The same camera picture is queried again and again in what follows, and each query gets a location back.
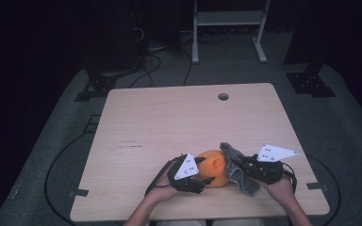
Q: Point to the orange plush toy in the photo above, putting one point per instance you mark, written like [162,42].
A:
[213,171]

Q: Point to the black stand base with legs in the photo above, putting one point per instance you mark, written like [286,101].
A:
[99,84]

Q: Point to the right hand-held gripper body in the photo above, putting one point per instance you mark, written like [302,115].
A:
[267,171]

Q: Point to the person's left hand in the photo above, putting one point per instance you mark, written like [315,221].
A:
[161,190]

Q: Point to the black tape strip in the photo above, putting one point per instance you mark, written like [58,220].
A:
[317,186]
[79,192]

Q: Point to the white metal stand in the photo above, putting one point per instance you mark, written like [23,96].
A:
[229,18]

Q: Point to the black stand base plate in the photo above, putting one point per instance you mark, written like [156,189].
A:
[309,83]

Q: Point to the person's right hand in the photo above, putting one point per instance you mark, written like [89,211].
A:
[278,191]

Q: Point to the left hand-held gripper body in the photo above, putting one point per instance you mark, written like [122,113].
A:
[185,183]

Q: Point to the grey fluffy cloth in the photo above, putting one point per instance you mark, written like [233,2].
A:
[242,183]

